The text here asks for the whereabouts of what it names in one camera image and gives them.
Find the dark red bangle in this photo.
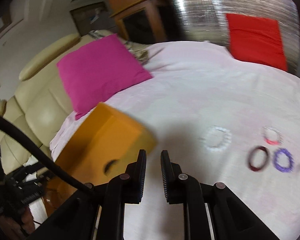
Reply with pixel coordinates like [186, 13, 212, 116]
[247, 146, 269, 172]

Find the person left hand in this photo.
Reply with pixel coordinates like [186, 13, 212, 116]
[0, 206, 36, 240]

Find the orange cardboard box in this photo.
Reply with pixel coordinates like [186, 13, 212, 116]
[43, 101, 158, 218]

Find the cream leather sofa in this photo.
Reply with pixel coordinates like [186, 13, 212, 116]
[0, 29, 121, 176]

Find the magenta pillow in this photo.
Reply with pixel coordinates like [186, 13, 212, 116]
[57, 34, 152, 120]

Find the patterned cloth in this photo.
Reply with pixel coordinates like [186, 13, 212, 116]
[88, 29, 164, 65]

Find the red pillow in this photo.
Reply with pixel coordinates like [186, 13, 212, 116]
[226, 13, 288, 72]

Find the silver foil insulation sheet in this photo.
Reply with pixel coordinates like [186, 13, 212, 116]
[170, 0, 300, 74]

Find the black cable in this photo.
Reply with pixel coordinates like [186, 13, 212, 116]
[0, 110, 92, 197]

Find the white bead bracelet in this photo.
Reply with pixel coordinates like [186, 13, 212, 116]
[202, 126, 233, 152]

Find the purple bead bracelet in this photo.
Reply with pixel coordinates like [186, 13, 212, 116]
[273, 147, 295, 173]

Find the clear pink bead bracelet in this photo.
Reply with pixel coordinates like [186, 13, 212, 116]
[262, 126, 284, 145]

